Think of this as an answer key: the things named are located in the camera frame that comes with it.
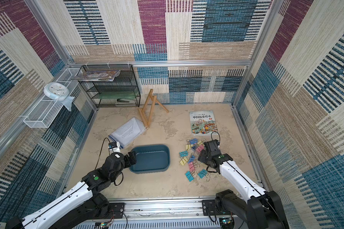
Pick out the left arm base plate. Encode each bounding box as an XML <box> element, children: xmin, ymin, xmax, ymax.
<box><xmin>104</xmin><ymin>202</ymin><xmax>125</xmax><ymax>219</ymax></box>

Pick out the yellow binder clip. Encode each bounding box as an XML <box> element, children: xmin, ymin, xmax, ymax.
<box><xmin>180</xmin><ymin>157</ymin><xmax>189</xmax><ymax>166</ymax></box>

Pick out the teal plastic storage box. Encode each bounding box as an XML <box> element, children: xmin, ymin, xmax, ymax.
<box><xmin>129</xmin><ymin>144</ymin><xmax>171</xmax><ymax>174</ymax></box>

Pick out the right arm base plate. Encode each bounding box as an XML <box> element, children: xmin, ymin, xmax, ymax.
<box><xmin>201</xmin><ymin>199</ymin><xmax>230</xmax><ymax>217</ymax></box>

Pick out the Chinese history picture book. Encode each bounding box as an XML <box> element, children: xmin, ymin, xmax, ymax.
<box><xmin>189</xmin><ymin>110</ymin><xmax>217</xmax><ymax>136</ymax></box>

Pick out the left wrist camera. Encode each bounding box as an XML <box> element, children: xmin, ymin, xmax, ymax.
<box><xmin>108</xmin><ymin>142</ymin><xmax>121</xmax><ymax>154</ymax></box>

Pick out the teal binder clip small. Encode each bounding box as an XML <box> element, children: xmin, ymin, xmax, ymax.
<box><xmin>179</xmin><ymin>151</ymin><xmax>189</xmax><ymax>157</ymax></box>

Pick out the pink binder clip large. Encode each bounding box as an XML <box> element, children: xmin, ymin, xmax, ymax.
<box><xmin>196</xmin><ymin>145</ymin><xmax>204</xmax><ymax>154</ymax></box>

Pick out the black wire shelf rack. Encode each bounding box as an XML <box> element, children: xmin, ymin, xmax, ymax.
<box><xmin>76</xmin><ymin>64</ymin><xmax>141</xmax><ymax>108</ymax></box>

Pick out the white wire wall basket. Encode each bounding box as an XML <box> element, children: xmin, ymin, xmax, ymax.
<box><xmin>24</xmin><ymin>68</ymin><xmax>78</xmax><ymax>128</ymax></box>

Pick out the white round clock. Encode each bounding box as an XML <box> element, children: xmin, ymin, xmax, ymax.
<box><xmin>43</xmin><ymin>82</ymin><xmax>70</xmax><ymax>101</ymax></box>

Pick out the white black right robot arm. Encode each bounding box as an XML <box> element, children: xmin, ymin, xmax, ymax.
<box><xmin>198</xmin><ymin>139</ymin><xmax>289</xmax><ymax>229</ymax></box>

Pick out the magazine on shelf top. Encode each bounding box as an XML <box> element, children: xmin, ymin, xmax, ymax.
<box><xmin>71</xmin><ymin>70</ymin><xmax>121</xmax><ymax>82</ymax></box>

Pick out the teal binder clip front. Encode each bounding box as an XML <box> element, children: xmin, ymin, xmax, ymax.
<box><xmin>198</xmin><ymin>169</ymin><xmax>210</xmax><ymax>182</ymax></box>

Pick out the wooden easel stand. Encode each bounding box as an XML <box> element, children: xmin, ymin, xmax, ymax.
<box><xmin>138</xmin><ymin>89</ymin><xmax>170</xmax><ymax>129</ymax></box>

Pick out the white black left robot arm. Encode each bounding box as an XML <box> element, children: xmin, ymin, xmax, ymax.
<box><xmin>5</xmin><ymin>151</ymin><xmax>137</xmax><ymax>229</ymax></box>

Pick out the green folder on shelf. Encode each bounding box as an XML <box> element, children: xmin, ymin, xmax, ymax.
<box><xmin>97</xmin><ymin>92</ymin><xmax>137</xmax><ymax>100</ymax></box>

